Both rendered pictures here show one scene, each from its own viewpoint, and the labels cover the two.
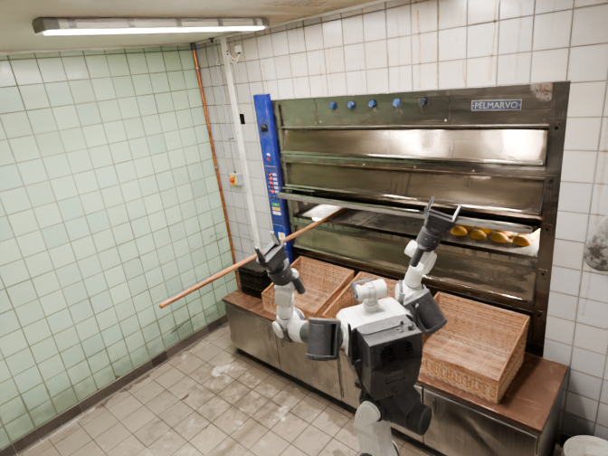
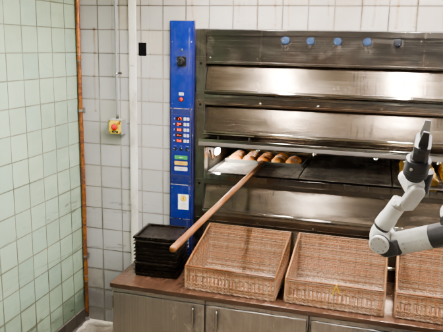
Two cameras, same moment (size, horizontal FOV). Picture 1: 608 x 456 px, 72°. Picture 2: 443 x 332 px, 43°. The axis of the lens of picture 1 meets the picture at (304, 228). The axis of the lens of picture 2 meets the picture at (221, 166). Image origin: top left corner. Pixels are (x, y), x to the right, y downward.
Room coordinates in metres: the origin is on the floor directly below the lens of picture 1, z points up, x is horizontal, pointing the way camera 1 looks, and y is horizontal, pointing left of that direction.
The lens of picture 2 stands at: (0.00, 1.68, 2.01)
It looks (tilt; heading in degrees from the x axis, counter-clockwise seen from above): 12 degrees down; 332
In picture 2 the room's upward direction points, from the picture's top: 1 degrees clockwise
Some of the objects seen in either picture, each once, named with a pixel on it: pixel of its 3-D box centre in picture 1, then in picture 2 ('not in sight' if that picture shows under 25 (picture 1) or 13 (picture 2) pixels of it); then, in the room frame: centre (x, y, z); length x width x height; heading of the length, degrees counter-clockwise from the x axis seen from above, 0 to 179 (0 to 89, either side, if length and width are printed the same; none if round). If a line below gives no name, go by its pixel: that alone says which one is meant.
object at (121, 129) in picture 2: (235, 179); (117, 126); (3.64, 0.54, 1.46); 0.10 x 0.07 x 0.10; 46
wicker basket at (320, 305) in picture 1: (308, 290); (239, 259); (2.85, 0.03, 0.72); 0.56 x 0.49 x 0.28; 45
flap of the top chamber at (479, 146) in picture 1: (386, 143); (350, 83); (2.64, -0.58, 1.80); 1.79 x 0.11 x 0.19; 46
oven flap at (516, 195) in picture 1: (388, 183); (347, 126); (2.64, -0.58, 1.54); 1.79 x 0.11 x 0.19; 46
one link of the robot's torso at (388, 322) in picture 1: (379, 346); not in sight; (1.35, -0.23, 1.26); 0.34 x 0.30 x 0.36; 103
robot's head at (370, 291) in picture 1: (371, 292); not in sight; (1.41, -0.23, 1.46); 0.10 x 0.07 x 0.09; 103
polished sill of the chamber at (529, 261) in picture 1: (393, 235); (343, 186); (2.66, -0.60, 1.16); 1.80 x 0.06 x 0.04; 46
